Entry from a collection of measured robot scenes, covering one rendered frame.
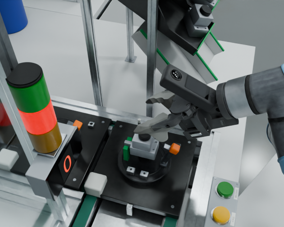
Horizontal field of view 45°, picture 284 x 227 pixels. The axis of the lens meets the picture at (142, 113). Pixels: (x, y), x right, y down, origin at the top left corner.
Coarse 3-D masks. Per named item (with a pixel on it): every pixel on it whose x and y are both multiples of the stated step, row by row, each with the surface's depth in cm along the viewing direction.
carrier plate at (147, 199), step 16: (128, 128) 97; (112, 144) 93; (192, 144) 93; (112, 160) 90; (176, 160) 90; (112, 176) 87; (176, 176) 87; (112, 192) 84; (128, 192) 84; (144, 192) 84; (160, 192) 84; (176, 192) 84; (144, 208) 82; (160, 208) 81; (176, 208) 81
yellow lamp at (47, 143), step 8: (56, 128) 54; (32, 136) 53; (40, 136) 53; (48, 136) 53; (56, 136) 55; (32, 144) 56; (40, 144) 54; (48, 144) 55; (56, 144) 56; (40, 152) 56; (48, 152) 56
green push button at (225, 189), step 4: (220, 184) 85; (224, 184) 85; (228, 184) 85; (220, 188) 84; (224, 188) 84; (228, 188) 84; (232, 188) 84; (220, 192) 83; (224, 192) 83; (228, 192) 83; (232, 192) 84; (224, 196) 83; (228, 196) 83
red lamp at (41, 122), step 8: (48, 104) 50; (40, 112) 49; (48, 112) 50; (24, 120) 50; (32, 120) 50; (40, 120) 50; (48, 120) 51; (56, 120) 54; (32, 128) 51; (40, 128) 51; (48, 128) 52
